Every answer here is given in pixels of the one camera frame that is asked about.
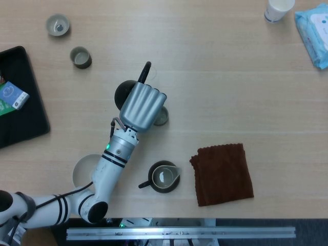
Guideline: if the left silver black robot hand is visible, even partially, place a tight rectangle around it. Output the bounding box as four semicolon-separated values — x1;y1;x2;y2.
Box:
119;61;168;134

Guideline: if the grey lid cup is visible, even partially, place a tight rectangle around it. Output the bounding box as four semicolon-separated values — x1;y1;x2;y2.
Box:
45;13;71;37

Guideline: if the dark green pouring pitcher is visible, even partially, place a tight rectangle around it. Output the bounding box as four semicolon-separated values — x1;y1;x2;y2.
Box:
138;160;182;195

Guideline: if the cream ceramic bowl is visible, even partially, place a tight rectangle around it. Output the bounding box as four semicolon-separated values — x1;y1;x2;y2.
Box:
72;154;102;189

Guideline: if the brown folded cloth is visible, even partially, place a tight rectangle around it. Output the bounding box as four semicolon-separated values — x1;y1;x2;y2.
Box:
189;142;255;207

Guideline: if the black plastic tray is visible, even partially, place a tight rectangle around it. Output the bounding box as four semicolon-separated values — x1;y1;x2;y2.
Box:
0;46;51;149

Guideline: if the blue white small packet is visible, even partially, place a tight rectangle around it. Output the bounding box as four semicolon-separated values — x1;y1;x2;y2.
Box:
0;81;30;110

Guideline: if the green packet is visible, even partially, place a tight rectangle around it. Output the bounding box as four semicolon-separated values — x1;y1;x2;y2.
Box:
0;99;16;118

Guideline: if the white paper cup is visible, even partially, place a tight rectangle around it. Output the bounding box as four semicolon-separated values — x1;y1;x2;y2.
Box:
264;0;296;24

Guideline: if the brown rounded seat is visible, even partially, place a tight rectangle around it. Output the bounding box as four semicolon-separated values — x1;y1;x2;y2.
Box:
20;228;59;246

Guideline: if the white floor socket box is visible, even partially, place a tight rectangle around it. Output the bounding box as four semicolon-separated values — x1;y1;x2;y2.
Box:
7;227;26;244

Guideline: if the blue wet wipes pack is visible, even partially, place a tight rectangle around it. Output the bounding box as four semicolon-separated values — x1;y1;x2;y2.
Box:
294;2;328;70

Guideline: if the dark arm cable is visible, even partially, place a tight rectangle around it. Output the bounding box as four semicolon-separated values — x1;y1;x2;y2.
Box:
7;180;94;231

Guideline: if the aluminium rail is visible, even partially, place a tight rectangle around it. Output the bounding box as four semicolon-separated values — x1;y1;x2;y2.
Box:
66;225;297;241

